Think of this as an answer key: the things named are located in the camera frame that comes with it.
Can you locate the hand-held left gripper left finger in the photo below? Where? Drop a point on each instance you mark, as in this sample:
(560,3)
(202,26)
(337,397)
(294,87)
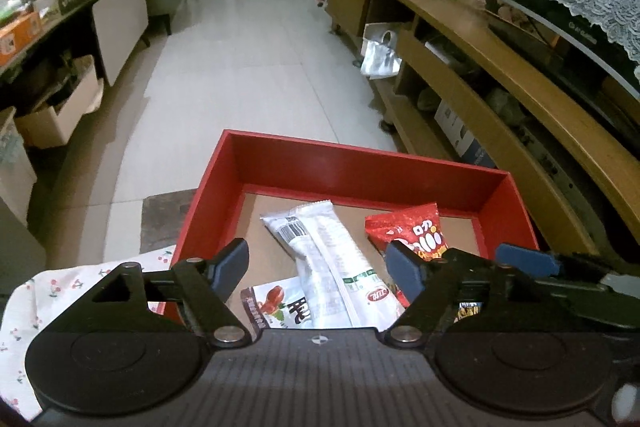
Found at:
(232,264)

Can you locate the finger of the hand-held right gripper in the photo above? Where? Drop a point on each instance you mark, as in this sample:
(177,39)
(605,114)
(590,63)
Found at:
(525,259)

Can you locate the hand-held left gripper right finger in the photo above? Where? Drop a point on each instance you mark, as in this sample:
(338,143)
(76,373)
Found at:
(405,272)

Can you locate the red snack packet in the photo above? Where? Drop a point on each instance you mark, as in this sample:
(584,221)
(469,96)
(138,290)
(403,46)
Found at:
(415,227)

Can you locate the white packet with red print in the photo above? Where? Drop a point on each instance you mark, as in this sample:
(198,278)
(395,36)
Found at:
(272,302)

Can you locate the blue snack packet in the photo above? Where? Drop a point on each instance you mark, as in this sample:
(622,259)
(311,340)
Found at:
(468,313)

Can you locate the white packet with green label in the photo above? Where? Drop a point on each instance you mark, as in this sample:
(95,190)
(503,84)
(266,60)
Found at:
(325,257)

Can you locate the red cardboard box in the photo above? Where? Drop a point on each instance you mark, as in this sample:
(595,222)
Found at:
(350,167)

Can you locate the dark floor mat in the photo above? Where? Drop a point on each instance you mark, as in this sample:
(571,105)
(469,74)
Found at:
(165,222)

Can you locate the white appliance box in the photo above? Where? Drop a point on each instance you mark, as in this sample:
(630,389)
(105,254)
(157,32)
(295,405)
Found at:
(460,132)

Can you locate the cherry print tablecloth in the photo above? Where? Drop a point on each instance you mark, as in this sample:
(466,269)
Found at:
(60,287)

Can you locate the wooden TV cabinet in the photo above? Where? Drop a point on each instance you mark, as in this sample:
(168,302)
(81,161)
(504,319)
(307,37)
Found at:
(500,57)

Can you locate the black television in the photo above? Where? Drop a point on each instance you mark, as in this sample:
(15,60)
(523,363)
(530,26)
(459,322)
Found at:
(565,47)

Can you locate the white plastic bag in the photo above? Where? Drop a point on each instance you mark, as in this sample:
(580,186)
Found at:
(380,57)

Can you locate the white storage box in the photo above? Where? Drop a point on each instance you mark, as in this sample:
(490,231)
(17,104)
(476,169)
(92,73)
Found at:
(55,122)

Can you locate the white cardboard box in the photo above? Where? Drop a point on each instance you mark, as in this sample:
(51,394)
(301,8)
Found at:
(15,167)

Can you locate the coffee table with white drawers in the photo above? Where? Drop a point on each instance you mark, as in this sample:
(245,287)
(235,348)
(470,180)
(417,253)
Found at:
(120,17)

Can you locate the long orange box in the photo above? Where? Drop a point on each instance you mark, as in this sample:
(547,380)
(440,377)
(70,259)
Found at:
(20,37)

